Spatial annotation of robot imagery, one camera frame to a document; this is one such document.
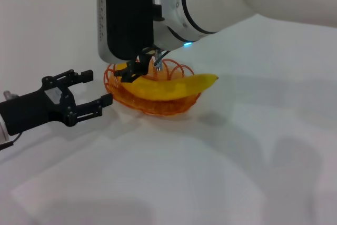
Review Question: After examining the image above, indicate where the yellow banana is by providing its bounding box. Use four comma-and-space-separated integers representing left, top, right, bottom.
117, 62, 219, 102

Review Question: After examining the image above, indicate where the white and black camera box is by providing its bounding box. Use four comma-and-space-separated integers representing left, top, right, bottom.
97, 0, 155, 62

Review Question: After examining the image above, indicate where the orange wire oval basket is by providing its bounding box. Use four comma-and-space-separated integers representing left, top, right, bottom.
102, 57, 203, 116

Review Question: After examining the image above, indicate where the right arm cable with plug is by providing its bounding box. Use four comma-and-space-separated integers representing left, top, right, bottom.
154, 50, 169, 72

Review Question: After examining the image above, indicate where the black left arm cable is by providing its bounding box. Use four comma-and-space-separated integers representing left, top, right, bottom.
0, 132, 22, 151

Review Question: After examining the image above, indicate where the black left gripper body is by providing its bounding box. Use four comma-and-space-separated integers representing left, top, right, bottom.
0, 76, 77, 136

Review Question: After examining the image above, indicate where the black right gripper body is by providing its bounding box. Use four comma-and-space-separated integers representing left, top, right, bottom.
136, 48, 155, 75

